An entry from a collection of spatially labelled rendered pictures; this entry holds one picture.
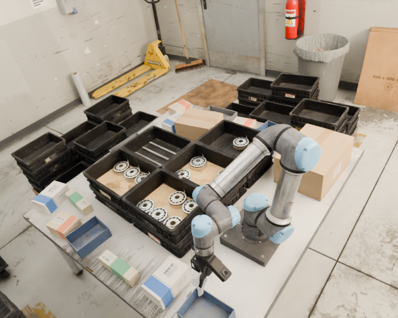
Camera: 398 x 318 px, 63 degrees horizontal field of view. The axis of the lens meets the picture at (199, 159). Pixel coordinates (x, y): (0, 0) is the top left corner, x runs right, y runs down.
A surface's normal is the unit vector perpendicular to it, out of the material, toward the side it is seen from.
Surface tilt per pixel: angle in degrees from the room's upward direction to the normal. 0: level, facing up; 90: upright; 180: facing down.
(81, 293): 0
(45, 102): 90
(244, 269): 0
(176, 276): 0
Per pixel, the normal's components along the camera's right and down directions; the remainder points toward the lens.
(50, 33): 0.78, 0.29
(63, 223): -0.15, -0.77
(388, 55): -0.63, 0.40
